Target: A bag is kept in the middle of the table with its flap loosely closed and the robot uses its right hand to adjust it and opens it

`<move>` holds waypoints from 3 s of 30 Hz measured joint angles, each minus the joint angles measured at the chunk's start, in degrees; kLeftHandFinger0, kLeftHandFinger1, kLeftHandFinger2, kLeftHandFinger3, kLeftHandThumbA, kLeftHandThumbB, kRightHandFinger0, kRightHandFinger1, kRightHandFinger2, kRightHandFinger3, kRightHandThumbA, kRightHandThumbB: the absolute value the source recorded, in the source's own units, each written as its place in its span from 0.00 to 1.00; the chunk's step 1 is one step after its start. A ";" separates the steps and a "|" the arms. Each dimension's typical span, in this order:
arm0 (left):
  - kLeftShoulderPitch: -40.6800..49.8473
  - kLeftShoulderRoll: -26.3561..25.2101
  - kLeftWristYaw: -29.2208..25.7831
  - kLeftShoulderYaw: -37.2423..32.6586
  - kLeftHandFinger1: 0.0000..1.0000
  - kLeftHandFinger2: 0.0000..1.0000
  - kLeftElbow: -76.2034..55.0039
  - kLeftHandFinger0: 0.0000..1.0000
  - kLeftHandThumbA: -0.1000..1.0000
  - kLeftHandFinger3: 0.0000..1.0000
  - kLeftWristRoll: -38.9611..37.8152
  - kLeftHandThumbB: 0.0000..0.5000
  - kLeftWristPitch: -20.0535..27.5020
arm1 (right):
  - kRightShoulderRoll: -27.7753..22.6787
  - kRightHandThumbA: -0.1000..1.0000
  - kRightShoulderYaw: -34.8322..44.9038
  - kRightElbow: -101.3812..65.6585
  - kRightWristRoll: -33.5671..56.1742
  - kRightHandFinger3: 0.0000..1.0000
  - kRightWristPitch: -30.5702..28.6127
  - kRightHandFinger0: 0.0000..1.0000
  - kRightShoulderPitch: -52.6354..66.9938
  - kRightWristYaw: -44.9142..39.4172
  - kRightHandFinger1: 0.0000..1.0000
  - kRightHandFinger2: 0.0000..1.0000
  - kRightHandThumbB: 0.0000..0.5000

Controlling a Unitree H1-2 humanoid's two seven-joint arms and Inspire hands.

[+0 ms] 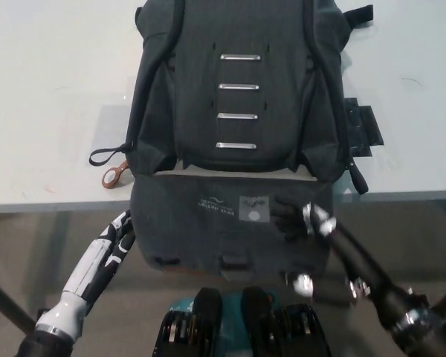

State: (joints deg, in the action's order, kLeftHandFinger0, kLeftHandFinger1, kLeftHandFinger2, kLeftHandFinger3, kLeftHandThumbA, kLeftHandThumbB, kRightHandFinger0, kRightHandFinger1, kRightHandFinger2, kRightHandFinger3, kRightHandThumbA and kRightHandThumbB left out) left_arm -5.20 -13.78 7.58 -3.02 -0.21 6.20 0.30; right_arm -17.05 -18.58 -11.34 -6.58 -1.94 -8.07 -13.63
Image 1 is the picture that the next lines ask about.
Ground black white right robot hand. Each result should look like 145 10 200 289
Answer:
273 196 429 331

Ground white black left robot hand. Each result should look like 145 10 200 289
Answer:
61 210 135 303

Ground dark grey backpack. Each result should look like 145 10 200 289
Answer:
88 0 375 283

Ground grey tape rectangle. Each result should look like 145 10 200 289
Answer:
91 106 135 150

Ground brown leather key ring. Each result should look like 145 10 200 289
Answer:
101 160 132 187

